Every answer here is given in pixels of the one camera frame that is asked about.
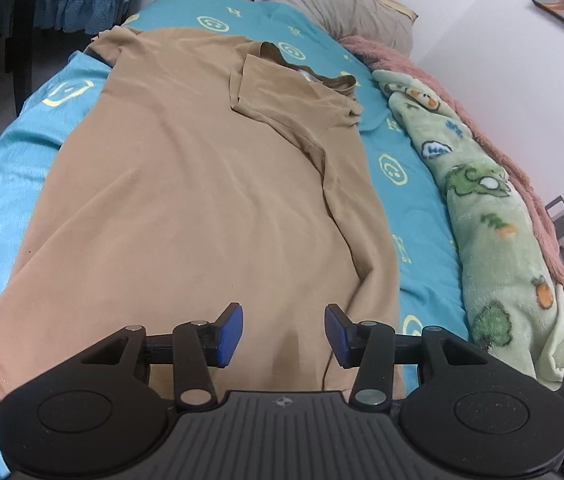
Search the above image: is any black pole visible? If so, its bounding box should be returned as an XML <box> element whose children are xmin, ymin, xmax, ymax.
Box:
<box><xmin>4</xmin><ymin>0</ymin><xmax>46</xmax><ymax>118</ymax></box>

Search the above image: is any grey pillow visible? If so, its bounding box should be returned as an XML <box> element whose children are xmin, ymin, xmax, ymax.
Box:
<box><xmin>254</xmin><ymin>0</ymin><xmax>419</xmax><ymax>56</ymax></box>

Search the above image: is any pink fuzzy blanket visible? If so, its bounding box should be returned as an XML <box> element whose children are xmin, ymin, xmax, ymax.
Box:
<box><xmin>339</xmin><ymin>35</ymin><xmax>564</xmax><ymax>292</ymax></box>

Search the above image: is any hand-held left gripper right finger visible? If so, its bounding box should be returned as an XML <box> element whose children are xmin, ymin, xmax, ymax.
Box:
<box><xmin>324</xmin><ymin>303</ymin><xmax>501</xmax><ymax>407</ymax></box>

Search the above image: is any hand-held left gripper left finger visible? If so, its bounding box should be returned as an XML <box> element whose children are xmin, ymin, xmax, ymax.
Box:
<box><xmin>65</xmin><ymin>302</ymin><xmax>245</xmax><ymax>409</ymax></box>

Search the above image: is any blue smiley print bed sheet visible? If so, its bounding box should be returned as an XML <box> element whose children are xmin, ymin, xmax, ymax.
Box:
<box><xmin>0</xmin><ymin>0</ymin><xmax>477</xmax><ymax>480</ymax></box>

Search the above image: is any green cartoon print blanket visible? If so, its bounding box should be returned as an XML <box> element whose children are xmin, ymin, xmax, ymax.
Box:
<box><xmin>372</xmin><ymin>67</ymin><xmax>564</xmax><ymax>392</ymax></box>

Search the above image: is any tan t-shirt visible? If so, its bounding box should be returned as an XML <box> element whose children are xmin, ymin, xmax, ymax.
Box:
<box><xmin>0</xmin><ymin>27</ymin><xmax>407</xmax><ymax>409</ymax></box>

